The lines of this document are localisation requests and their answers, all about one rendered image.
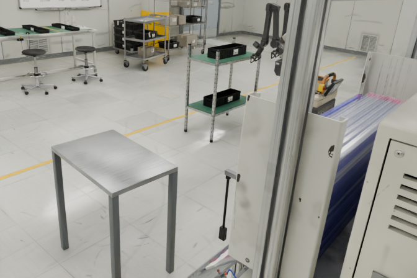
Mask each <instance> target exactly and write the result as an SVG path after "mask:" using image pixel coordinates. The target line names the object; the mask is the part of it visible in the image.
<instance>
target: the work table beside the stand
mask: <svg viewBox="0 0 417 278"><path fill-rule="evenodd" d="M51 148H52V160H53V172H54V179H55V191H56V203H57V210H58V222H59V228H60V240H61V248H62V249H63V250H66V249H68V248H69V243H68V229H67V222H66V209H65V195H64V188H63V175H62V167H61V158H62V159H63V160H65V161H66V162H67V163H68V164H70V165H71V166H72V167H74V168H75V169H76V170H77V171H79V172H80V173H81V174H82V175H83V176H85V177H86V178H88V179H89V180H90V181H91V182H93V183H94V184H95V185H96V186H97V187H99V188H100V189H102V190H103V191H104V192H105V193H106V194H108V195H109V226H110V258H111V274H112V278H121V263H120V217H119V195H121V194H124V193H126V192H128V191H131V190H133V189H136V188H137V187H140V186H143V185H145V184H147V183H149V182H152V181H155V180H157V179H159V178H162V177H164V176H167V175H169V178H168V219H167V240H166V272H168V273H169V274H170V273H172V272H173V271H174V251H175V235H176V205H177V174H178V166H176V165H175V164H172V163H171V162H169V161H168V160H166V159H164V158H162V157H160V156H159V155H157V154H156V153H154V152H152V151H150V150H148V149H147V148H145V147H143V146H141V145H139V144H138V143H136V142H134V141H133V140H131V139H129V138H127V137H126V136H124V135H122V134H121V133H119V132H117V131H115V130H114V129H112V130H108V131H105V132H101V133H97V134H94V135H90V136H87V137H83V138H79V139H76V140H72V141H67V142H65V143H60V144H58V145H53V146H51Z"/></svg>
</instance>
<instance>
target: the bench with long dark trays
mask: <svg viewBox="0 0 417 278"><path fill-rule="evenodd" d="M38 27H42V28H45V29H50V33H44V34H41V33H38V32H33V31H31V30H27V29H24V28H22V27H18V28H8V29H9V30H11V31H14V32H15V35H9V36H4V35H1V34H0V42H12V41H17V38H19V36H21V38H23V39H24V40H33V39H41V38H54V37H68V36H72V41H73V59H74V65H75V66H74V67H70V68H62V69H54V70H50V71H43V72H46V73H47V74H49V73H56V72H61V71H68V70H76V69H79V68H78V67H77V66H76V65H77V62H76V60H78V61H82V62H84V63H85V60H83V59H80V58H77V57H76V50H75V48H76V44H75V35H89V34H92V46H93V47H96V41H95V32H97V30H96V29H91V28H88V27H87V28H88V29H80V30H79V31H70V30H64V29H60V28H57V27H52V26H51V25H48V26H38ZM26 32H29V33H30V34H28V35H27V34H26ZM88 64H90V65H94V66H96V51H94V52H93V63H92V62H90V61H88ZM94 72H95V73H96V72H97V68H96V67H95V68H94ZM26 77H27V76H26V75H25V74H23V75H18V76H10V77H6V78H0V81H7V80H11V79H19V78H26Z"/></svg>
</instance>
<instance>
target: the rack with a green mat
mask: <svg viewBox="0 0 417 278"><path fill-rule="evenodd" d="M235 40H236V37H233V41H232V43H235ZM252 54H253V53H251V52H246V54H244V55H239V56H234V57H230V58H225V59H221V60H219V59H220V50H217V52H216V59H213V58H208V57H207V53H204V54H201V55H194V56H191V43H188V49H187V76H186V104H185V118H184V131H185V132H187V121H188V109H191V110H194V111H196V112H200V113H201V114H205V115H208V116H210V117H212V119H211V127H210V142H211V143H213V131H214V123H215V117H216V116H219V115H222V114H224V113H226V115H229V111H232V110H235V109H237V108H240V107H243V106H245V105H246V96H242V95H240V99H239V100H237V101H233V102H231V103H228V104H225V105H221V106H220V107H216V98H217V83H218V67H219V66H223V65H228V64H230V76H229V83H228V88H231V81H232V74H233V64H234V63H237V62H240V61H245V60H250V59H251V55H252ZM191 60H193V61H197V62H200V63H205V64H208V65H212V66H215V77H214V86H213V102H212V108H210V107H207V106H204V105H203V104H204V100H201V101H197V102H194V103H191V104H189V82H190V69H191ZM260 63H261V59H259V60H258V63H257V69H256V79H255V85H254V92H257V89H258V79H259V69H260ZM215 107H216V108H215Z"/></svg>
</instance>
